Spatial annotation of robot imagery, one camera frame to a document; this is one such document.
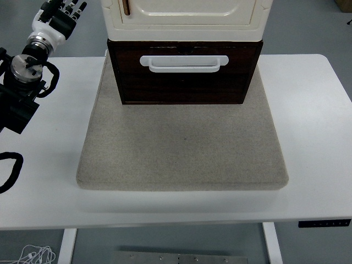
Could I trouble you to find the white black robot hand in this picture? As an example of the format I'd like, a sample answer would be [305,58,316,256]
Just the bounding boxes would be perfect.
[31,0,87,45]

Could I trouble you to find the white drawer handle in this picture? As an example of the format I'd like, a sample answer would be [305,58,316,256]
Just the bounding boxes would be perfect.
[139,55,229,74]

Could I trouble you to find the dark brown wooden drawer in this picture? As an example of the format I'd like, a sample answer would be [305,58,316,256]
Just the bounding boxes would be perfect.
[106,38,265,106]

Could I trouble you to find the grey felt mat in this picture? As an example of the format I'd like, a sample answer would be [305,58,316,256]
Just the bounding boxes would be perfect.
[75,56,289,193]

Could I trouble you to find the white table leg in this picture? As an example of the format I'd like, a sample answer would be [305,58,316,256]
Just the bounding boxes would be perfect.
[57,228,78,264]
[261,222,284,264]

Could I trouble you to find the cardboard box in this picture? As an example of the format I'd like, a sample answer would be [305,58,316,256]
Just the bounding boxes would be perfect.
[334,0,352,13]

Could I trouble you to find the black table control panel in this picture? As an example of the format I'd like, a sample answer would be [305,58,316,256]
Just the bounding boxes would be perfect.
[298,218,352,228]

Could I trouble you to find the black cable loop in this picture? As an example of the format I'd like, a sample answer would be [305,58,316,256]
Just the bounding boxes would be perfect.
[0,152,24,194]

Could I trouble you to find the white cable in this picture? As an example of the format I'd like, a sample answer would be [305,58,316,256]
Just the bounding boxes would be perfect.
[0,245,57,264]

